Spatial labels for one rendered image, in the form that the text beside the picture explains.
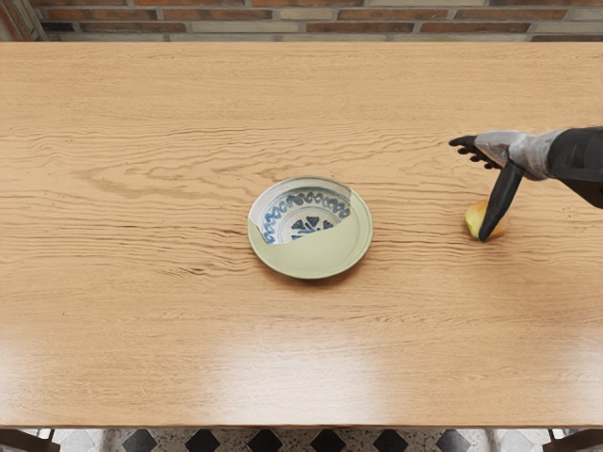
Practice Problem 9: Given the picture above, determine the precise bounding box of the yellow-red fruit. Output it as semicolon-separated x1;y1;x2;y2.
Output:
464;199;512;241

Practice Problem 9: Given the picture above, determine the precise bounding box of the green plate with blue pattern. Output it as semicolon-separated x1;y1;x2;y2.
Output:
247;175;374;281

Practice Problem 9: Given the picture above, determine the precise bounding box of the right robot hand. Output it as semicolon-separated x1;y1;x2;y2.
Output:
448;129;562;243

